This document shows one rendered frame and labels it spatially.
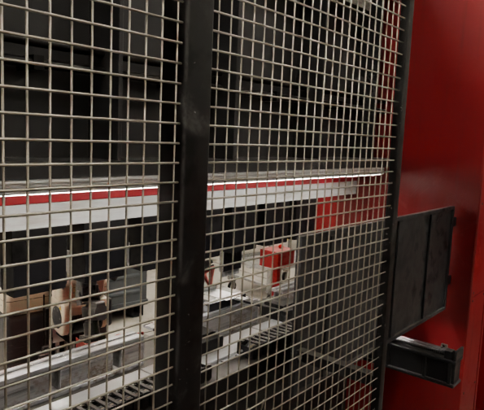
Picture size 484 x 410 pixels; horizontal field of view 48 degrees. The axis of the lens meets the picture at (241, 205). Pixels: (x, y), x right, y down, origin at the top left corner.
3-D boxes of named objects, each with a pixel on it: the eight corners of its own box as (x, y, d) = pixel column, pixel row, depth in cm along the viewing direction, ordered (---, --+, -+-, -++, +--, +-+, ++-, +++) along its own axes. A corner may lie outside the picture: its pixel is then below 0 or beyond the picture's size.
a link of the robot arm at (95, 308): (95, 286, 212) (74, 290, 206) (109, 285, 204) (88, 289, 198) (100, 317, 211) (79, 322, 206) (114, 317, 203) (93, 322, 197)
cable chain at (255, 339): (311, 323, 177) (311, 311, 176) (326, 327, 173) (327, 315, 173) (236, 355, 149) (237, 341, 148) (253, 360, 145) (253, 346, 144)
